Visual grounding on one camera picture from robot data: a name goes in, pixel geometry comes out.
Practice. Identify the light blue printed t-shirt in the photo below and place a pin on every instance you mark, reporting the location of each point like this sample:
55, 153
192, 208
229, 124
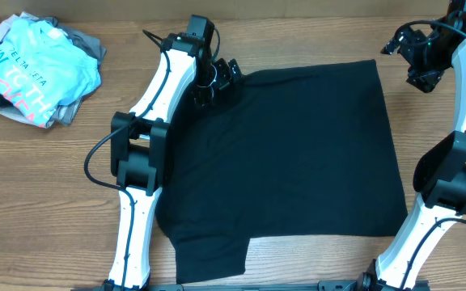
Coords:
43, 68

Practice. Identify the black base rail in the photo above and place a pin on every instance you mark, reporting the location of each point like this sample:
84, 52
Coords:
324, 285

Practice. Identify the grey folded garment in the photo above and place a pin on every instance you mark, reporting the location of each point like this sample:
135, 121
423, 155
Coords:
87, 44

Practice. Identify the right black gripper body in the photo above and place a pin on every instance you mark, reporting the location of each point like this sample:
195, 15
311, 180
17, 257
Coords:
426, 61

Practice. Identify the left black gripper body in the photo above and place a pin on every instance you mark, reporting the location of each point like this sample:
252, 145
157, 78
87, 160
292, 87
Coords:
218, 77

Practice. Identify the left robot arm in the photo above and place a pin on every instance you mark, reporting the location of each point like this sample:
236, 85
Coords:
189, 79

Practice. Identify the black t-shirt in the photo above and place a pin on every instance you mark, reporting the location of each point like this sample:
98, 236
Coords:
295, 151

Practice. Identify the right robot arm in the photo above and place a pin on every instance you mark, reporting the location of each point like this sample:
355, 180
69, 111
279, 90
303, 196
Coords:
440, 175

